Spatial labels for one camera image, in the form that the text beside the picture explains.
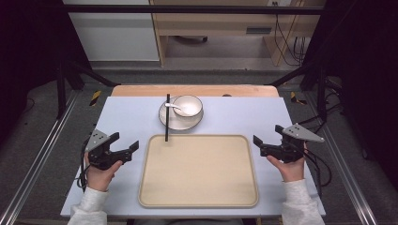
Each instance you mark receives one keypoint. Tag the yellow black floor tape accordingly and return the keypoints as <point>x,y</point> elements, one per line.
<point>294,97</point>
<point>95,97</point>

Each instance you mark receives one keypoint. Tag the person's left hand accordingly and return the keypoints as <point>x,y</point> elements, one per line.
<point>100,177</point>

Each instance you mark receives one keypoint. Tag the aluminium rail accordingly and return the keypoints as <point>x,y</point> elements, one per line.
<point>347,175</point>
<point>37,162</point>

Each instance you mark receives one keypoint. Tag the dark curtain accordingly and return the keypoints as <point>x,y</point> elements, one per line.
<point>366,62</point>
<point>28,47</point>

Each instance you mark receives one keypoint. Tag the black chopstick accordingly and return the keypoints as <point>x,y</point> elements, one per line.
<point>167,125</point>

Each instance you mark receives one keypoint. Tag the white round plate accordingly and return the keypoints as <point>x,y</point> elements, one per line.
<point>180,123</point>

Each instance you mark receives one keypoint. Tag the white bowl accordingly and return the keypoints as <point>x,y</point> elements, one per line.
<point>191,104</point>

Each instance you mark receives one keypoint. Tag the light wooden desk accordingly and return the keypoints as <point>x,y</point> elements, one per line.
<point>216,23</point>

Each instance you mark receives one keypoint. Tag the person's right hand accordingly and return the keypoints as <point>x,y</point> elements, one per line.
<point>291,171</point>

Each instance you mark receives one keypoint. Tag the white ceramic spoon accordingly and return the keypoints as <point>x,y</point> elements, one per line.
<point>173,106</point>

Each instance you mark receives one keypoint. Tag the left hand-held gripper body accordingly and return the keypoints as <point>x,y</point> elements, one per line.
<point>100,153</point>

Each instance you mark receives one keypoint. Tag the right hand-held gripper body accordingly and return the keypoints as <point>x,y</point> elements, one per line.
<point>291,146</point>

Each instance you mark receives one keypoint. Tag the white cabinet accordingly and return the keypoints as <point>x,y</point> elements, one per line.
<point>115,34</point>

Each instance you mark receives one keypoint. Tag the beige rectangular tray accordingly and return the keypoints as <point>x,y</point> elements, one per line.
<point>197,172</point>

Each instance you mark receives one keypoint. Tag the black horizontal frame bar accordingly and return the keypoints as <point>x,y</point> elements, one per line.
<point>187,9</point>

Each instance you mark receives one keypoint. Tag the black metal stand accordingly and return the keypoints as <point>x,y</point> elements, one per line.
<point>321,93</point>
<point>61,90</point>

